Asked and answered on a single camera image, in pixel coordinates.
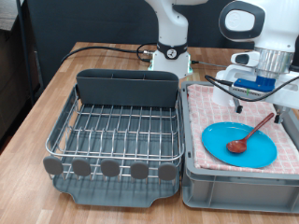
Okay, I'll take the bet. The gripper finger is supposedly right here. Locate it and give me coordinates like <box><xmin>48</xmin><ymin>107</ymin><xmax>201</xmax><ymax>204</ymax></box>
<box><xmin>233</xmin><ymin>96</ymin><xmax>245</xmax><ymax>114</ymax></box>
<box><xmin>273</xmin><ymin>105</ymin><xmax>285</xmax><ymax>124</ymax></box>

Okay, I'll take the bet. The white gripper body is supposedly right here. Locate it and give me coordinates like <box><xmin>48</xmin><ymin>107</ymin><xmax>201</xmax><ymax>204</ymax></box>
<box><xmin>214</xmin><ymin>64</ymin><xmax>299</xmax><ymax>110</ymax></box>

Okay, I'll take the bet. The red-brown wooden spoon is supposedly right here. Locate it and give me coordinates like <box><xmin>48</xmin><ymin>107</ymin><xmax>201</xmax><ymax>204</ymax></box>
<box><xmin>226</xmin><ymin>112</ymin><xmax>276</xmax><ymax>154</ymax></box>

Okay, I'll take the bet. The blue plastic plate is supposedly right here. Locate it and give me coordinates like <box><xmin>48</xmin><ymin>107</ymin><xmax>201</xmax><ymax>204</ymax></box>
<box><xmin>201</xmin><ymin>121</ymin><xmax>278</xmax><ymax>169</ymax></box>

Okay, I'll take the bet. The metal dish drying rack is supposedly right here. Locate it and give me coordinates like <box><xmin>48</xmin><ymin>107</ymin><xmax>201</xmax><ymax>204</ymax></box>
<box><xmin>50</xmin><ymin>83</ymin><xmax>183</xmax><ymax>208</ymax></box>

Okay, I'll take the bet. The pink checkered towel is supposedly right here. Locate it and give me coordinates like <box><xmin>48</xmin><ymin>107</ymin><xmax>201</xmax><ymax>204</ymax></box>
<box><xmin>186</xmin><ymin>83</ymin><xmax>299</xmax><ymax>175</ymax></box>

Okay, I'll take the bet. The grey plastic crate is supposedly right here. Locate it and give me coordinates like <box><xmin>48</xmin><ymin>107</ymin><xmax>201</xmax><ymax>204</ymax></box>
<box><xmin>179</xmin><ymin>80</ymin><xmax>299</xmax><ymax>215</ymax></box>

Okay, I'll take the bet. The dark grey cutlery holder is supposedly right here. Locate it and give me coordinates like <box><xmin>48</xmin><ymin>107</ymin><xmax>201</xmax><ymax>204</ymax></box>
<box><xmin>76</xmin><ymin>68</ymin><xmax>180</xmax><ymax>108</ymax></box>

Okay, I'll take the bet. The black metal pole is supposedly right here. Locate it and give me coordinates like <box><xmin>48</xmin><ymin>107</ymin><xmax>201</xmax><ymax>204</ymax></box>
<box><xmin>16</xmin><ymin>0</ymin><xmax>36</xmax><ymax>106</ymax></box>

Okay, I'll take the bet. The dark cabinet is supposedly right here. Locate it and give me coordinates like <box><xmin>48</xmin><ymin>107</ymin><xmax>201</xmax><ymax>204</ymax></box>
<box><xmin>0</xmin><ymin>0</ymin><xmax>41</xmax><ymax>147</ymax></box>

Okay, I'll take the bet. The wrist camera on blue mount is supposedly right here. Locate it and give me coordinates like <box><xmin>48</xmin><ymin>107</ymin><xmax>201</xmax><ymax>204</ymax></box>
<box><xmin>228</xmin><ymin>76</ymin><xmax>278</xmax><ymax>101</ymax></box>

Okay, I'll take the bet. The black camera cable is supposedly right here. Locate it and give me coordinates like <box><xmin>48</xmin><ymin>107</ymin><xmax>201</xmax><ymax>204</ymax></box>
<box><xmin>204</xmin><ymin>74</ymin><xmax>299</xmax><ymax>103</ymax></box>

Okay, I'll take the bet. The thin grey cable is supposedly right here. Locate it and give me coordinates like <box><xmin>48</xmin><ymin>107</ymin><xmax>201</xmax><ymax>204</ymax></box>
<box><xmin>191</xmin><ymin>60</ymin><xmax>229</xmax><ymax>69</ymax></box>

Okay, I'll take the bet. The metal wire dish rack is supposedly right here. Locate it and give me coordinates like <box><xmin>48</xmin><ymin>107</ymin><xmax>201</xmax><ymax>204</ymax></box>
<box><xmin>42</xmin><ymin>83</ymin><xmax>185</xmax><ymax>183</ymax></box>

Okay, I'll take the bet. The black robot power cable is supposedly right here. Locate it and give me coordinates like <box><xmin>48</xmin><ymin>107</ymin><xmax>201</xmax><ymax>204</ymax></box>
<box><xmin>60</xmin><ymin>42</ymin><xmax>158</xmax><ymax>64</ymax></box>

